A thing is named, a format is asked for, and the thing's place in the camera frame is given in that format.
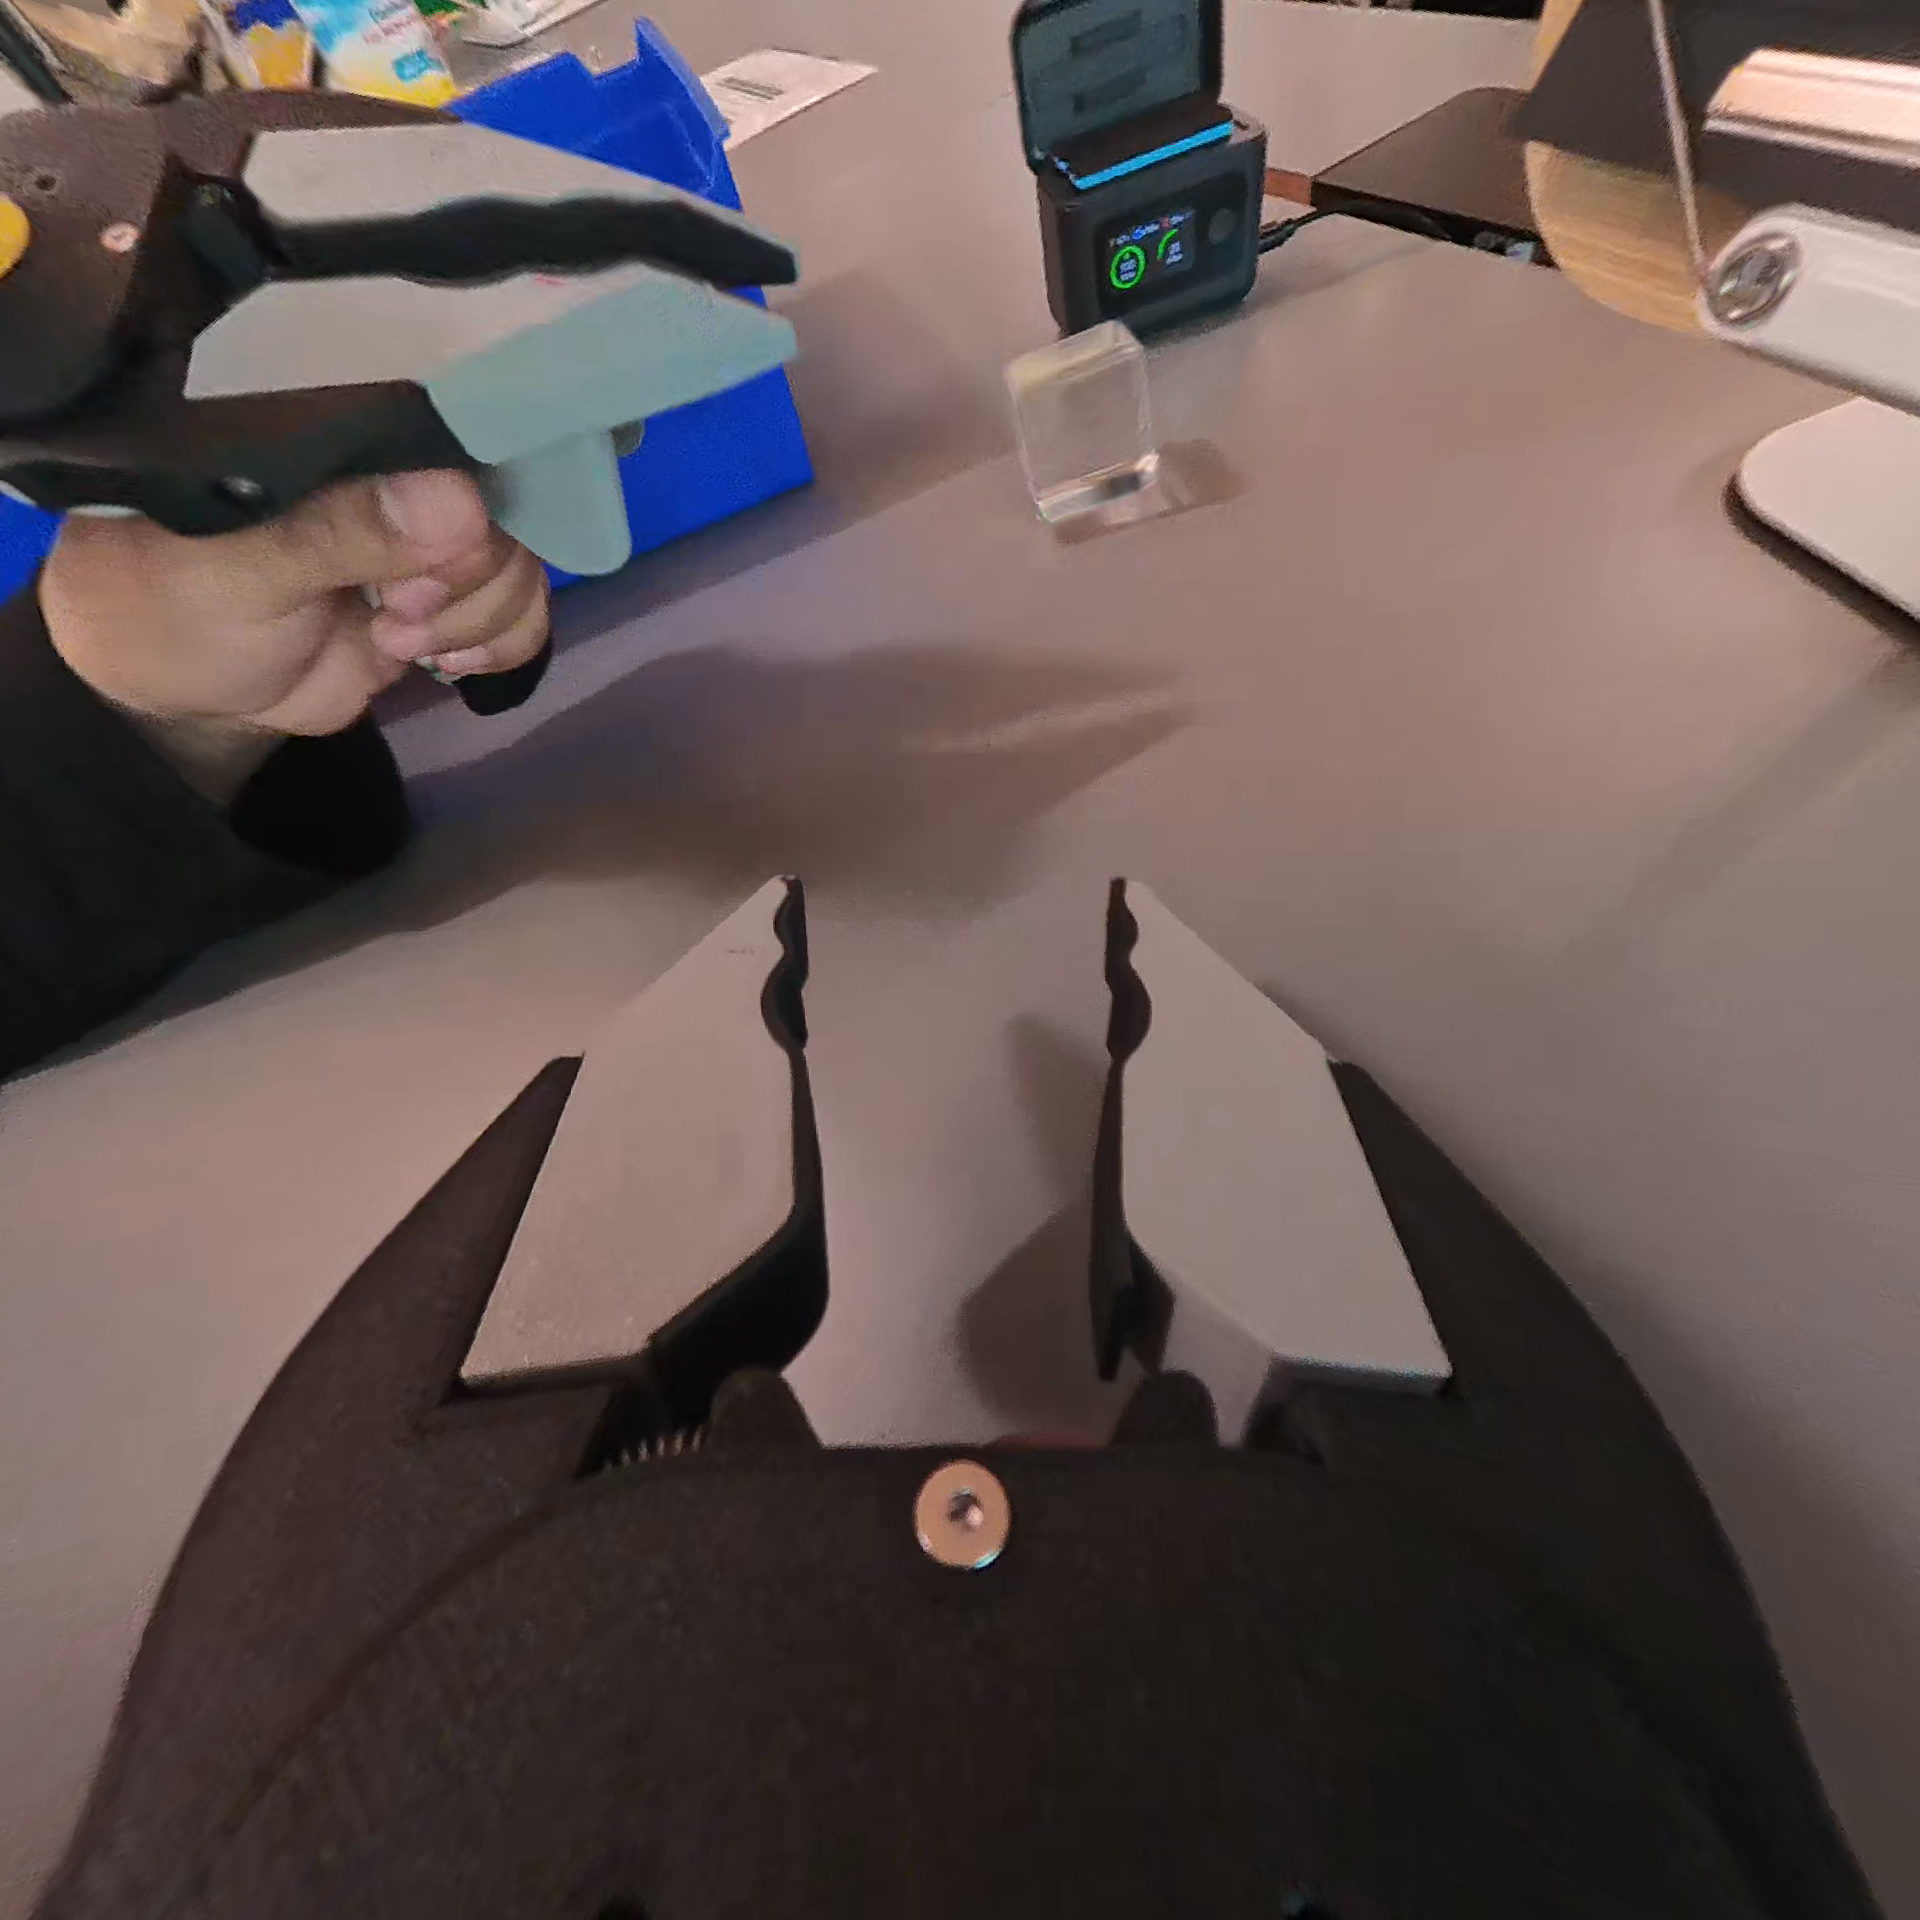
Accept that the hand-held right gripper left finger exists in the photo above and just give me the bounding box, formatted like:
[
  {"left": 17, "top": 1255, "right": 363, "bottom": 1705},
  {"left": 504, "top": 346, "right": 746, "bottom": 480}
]
[{"left": 458, "top": 872, "right": 831, "bottom": 1402}]

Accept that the white printed paper slip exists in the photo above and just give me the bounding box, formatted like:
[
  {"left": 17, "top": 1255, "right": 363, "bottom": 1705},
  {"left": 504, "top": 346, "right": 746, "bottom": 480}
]
[{"left": 698, "top": 47, "right": 880, "bottom": 152}]

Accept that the clear acrylic block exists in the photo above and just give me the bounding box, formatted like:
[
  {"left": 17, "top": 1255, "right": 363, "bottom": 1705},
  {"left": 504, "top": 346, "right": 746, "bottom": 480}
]
[{"left": 1001, "top": 319, "right": 1169, "bottom": 527}]

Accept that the yellow labelled tube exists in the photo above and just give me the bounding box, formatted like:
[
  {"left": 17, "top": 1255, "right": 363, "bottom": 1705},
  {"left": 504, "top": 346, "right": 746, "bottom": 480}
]
[{"left": 293, "top": 0, "right": 461, "bottom": 104}]

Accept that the white board stand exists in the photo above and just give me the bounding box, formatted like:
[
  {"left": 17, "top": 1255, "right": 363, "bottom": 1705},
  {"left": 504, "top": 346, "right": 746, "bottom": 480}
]
[{"left": 1696, "top": 45, "right": 1920, "bottom": 623}]

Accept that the thin steel wire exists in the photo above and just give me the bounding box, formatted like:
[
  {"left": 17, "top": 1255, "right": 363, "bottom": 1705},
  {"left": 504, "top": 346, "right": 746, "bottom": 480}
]
[{"left": 1643, "top": 0, "right": 1714, "bottom": 302}]

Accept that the dark flat desk panel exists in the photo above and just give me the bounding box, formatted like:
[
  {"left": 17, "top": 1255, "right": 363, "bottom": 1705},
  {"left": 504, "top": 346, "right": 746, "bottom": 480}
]
[{"left": 1313, "top": 86, "right": 1554, "bottom": 261}]

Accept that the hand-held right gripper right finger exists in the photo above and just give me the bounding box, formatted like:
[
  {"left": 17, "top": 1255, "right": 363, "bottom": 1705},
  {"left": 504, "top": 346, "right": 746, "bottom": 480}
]
[{"left": 1089, "top": 878, "right": 1455, "bottom": 1390}]

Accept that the person's left hand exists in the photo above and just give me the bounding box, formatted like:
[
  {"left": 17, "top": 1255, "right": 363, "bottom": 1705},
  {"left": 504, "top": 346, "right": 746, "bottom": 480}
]
[{"left": 37, "top": 471, "right": 553, "bottom": 736}]

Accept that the black charging case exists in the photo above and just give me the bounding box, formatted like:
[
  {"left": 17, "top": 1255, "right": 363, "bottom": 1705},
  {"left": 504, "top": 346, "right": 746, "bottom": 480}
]
[{"left": 1008, "top": 0, "right": 1274, "bottom": 337}]

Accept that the blue plastic bin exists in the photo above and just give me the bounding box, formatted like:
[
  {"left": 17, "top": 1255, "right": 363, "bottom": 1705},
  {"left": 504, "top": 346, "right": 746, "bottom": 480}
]
[{"left": 0, "top": 17, "right": 818, "bottom": 600}]

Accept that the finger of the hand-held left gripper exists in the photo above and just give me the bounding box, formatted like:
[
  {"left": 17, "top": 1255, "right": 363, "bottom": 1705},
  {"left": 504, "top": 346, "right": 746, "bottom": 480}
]
[
  {"left": 182, "top": 127, "right": 801, "bottom": 302},
  {"left": 183, "top": 268, "right": 801, "bottom": 464}
]

